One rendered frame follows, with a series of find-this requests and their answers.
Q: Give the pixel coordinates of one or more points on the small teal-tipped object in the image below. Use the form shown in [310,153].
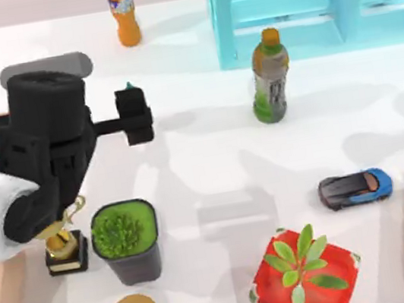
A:
[129,84]

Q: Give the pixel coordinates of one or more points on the pale grey rounded box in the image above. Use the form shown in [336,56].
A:
[73,63]

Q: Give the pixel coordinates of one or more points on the black plant pot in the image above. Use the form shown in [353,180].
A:
[126,232]

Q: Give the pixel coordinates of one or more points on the gold trophy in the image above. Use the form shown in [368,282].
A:
[64,250]

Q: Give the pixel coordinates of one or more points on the green bottle with orange cap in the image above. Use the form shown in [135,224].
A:
[270,79]

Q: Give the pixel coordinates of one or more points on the red plant pot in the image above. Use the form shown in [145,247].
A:
[306,277]

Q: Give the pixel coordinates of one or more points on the blue and black toy car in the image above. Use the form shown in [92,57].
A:
[354,189]

